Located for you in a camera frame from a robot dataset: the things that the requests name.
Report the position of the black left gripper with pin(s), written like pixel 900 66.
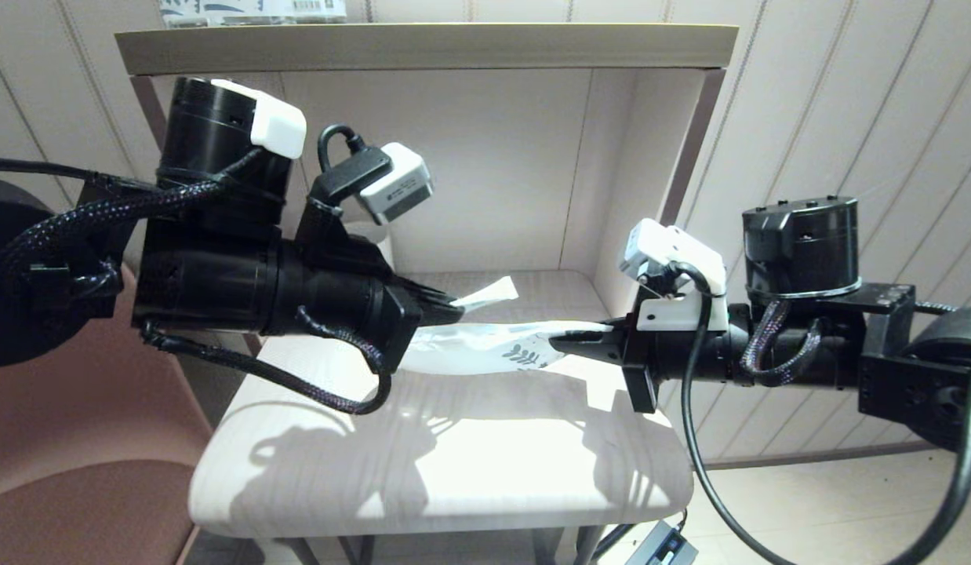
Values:
pixel 336 302

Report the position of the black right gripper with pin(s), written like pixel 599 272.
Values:
pixel 689 357

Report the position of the white floral zipper pouch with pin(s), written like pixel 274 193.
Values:
pixel 470 349

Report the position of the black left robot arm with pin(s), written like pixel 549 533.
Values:
pixel 211 282

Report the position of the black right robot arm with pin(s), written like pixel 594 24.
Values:
pixel 917 377

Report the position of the light wood shelf desk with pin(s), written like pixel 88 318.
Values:
pixel 493 157

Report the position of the black power adapter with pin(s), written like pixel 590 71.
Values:
pixel 662 545

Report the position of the white blue patterned package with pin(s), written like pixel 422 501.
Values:
pixel 250 6

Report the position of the brown upholstered chair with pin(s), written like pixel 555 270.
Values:
pixel 78 471

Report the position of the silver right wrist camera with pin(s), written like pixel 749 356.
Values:
pixel 646 249

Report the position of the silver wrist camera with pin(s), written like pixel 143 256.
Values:
pixel 646 249
pixel 399 184

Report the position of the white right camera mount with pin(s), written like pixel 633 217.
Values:
pixel 705 271

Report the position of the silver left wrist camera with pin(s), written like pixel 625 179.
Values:
pixel 399 184

